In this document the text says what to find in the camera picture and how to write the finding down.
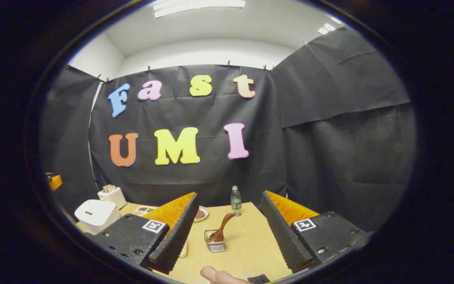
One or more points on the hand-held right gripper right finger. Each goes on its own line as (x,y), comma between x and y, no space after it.
(282,236)

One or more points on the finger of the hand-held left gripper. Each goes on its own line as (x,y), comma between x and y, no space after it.
(54,181)

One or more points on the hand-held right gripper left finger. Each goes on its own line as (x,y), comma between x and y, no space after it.
(179,236)

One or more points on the brown wooden spoon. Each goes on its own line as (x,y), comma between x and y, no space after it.
(223,227)

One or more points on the white rice cooker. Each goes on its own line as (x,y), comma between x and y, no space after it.
(97,215)

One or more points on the clear plastic container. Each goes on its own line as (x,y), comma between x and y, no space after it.
(183,250)

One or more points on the brown meat piece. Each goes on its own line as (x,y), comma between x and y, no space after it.
(200,214)

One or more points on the white round plate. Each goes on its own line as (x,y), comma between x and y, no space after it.
(205,216)

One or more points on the white divided sauce dish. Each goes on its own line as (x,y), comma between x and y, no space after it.
(144,210)

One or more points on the clear plastic water bottle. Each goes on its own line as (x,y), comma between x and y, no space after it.
(236,203)

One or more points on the white toaster with bread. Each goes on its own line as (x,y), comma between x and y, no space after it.
(112,195)

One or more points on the small ceiling light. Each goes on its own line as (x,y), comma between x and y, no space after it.
(326,28)

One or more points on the long ceiling light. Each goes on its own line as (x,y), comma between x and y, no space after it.
(199,6)

